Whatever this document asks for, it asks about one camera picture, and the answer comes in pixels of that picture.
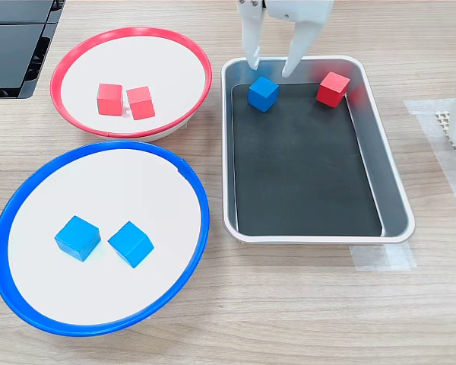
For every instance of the small red cube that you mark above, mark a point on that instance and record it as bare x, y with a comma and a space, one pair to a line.
332, 89
140, 102
109, 99

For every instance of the pale perforated plate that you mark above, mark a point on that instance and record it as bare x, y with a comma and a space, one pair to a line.
442, 119

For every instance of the black tray mat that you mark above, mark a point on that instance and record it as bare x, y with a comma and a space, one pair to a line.
308, 171

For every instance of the red rimmed white plate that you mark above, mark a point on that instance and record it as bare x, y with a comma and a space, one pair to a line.
167, 76

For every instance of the blue rimmed white plate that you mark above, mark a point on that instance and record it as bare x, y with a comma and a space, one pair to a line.
99, 182

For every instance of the steel tray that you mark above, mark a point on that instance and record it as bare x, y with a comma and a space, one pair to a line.
397, 216

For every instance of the clear tape strip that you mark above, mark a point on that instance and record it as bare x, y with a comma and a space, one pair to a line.
380, 258

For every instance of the small blue cube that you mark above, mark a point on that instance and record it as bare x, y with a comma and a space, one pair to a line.
263, 93
131, 244
77, 238

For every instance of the black electronic device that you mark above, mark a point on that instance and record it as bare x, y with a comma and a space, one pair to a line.
7, 57

